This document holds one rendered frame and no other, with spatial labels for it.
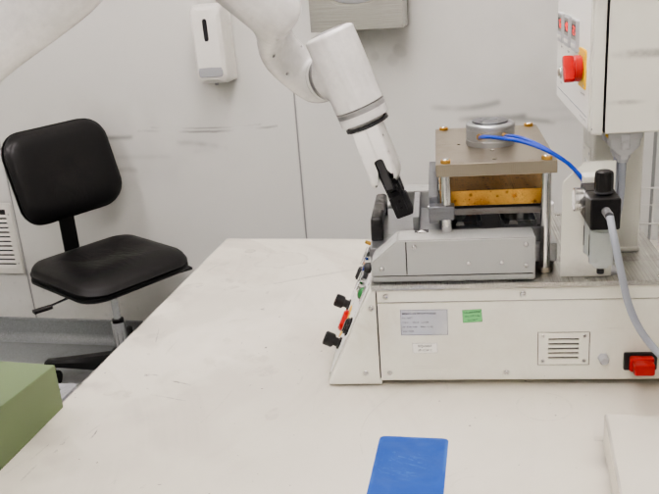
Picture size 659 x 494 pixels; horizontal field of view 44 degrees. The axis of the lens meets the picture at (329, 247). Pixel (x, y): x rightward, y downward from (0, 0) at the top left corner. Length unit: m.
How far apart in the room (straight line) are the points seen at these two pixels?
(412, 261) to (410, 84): 1.58
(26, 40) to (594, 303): 0.89
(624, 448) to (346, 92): 0.67
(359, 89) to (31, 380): 0.69
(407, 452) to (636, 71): 0.62
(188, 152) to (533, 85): 1.25
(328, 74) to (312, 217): 1.68
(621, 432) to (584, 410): 0.14
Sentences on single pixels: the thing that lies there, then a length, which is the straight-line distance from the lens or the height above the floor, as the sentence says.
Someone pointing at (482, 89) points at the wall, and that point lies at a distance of 2.77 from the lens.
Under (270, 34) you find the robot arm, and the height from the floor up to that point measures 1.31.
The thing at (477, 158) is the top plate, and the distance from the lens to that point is 1.27.
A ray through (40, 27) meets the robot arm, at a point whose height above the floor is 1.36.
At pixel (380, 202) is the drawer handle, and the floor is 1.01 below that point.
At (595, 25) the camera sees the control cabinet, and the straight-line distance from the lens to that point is 1.20.
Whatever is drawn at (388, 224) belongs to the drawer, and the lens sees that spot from 1.42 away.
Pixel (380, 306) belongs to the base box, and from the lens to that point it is 1.28.
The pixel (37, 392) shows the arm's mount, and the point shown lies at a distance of 1.36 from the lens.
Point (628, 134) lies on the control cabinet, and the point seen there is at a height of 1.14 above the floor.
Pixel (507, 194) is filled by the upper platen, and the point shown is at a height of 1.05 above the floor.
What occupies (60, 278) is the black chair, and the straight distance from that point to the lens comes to 2.82.
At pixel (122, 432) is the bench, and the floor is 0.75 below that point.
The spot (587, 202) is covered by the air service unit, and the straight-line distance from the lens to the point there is 1.16.
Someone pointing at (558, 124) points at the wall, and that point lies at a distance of 2.80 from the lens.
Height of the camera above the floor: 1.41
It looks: 19 degrees down
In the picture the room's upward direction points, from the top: 4 degrees counter-clockwise
